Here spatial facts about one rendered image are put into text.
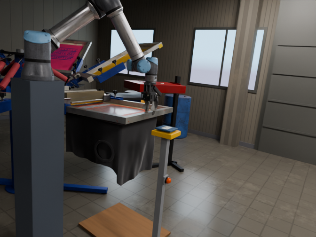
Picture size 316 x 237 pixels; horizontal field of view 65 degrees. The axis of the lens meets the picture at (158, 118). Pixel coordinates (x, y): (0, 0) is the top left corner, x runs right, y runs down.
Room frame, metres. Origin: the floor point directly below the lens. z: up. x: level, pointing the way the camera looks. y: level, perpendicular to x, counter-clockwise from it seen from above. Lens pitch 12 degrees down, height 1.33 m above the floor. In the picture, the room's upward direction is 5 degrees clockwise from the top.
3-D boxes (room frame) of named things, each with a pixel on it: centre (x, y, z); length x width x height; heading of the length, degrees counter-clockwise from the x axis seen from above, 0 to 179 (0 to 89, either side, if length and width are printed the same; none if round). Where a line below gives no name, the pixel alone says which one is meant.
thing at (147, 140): (1.65, 0.12, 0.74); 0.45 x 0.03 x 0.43; 151
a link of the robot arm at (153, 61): (1.60, 0.07, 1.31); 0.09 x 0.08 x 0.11; 111
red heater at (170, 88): (3.04, 0.08, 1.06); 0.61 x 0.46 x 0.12; 121
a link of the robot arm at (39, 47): (1.25, 0.62, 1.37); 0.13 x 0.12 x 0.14; 21
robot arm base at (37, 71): (1.24, 0.61, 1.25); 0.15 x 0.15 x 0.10
